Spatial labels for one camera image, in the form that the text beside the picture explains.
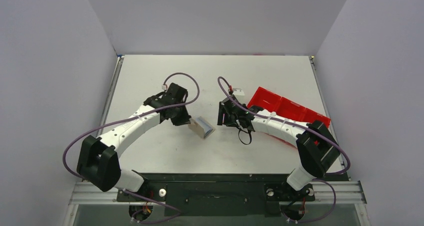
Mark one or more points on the aluminium frame rail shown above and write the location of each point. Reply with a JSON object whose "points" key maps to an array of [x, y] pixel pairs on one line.
{"points": [[209, 79]]}

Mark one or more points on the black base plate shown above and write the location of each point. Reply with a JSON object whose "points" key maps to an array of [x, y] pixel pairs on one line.
{"points": [[198, 194]]}

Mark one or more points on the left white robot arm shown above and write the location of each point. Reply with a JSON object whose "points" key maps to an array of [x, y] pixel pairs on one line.
{"points": [[98, 160]]}

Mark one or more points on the beige leather card holder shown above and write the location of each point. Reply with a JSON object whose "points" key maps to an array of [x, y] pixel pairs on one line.
{"points": [[201, 127]]}

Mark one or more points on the red plastic bin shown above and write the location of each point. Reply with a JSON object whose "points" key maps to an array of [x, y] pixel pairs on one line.
{"points": [[285, 109]]}

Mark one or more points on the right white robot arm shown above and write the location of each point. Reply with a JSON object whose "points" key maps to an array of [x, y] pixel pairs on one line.
{"points": [[313, 141]]}

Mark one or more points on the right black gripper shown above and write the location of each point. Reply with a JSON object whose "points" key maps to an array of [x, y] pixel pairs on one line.
{"points": [[224, 113]]}

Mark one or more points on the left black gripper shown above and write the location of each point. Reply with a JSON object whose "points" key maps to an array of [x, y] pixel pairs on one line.
{"points": [[184, 120]]}

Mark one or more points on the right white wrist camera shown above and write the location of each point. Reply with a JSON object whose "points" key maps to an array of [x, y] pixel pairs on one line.
{"points": [[238, 92]]}

